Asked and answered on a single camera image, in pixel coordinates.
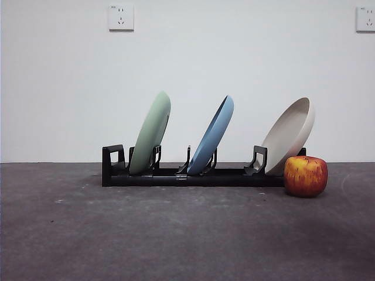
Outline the white wall socket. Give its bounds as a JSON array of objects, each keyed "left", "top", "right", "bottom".
[
  {"left": 108, "top": 3, "right": 135, "bottom": 32},
  {"left": 356, "top": 5, "right": 375, "bottom": 33}
]

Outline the blue plate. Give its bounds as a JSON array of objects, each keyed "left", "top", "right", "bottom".
[{"left": 186, "top": 94, "right": 235, "bottom": 176}]

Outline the green plate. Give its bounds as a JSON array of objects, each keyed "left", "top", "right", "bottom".
[{"left": 129, "top": 90, "right": 172, "bottom": 175}]

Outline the red yellow apple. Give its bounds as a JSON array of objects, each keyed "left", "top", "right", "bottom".
[{"left": 283, "top": 155, "right": 329, "bottom": 198}]

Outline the beige plate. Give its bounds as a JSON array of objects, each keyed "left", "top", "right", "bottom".
[{"left": 260, "top": 97, "right": 316, "bottom": 176}]

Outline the black plate rack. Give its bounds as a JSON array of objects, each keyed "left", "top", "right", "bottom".
[{"left": 101, "top": 143, "right": 308, "bottom": 188}]

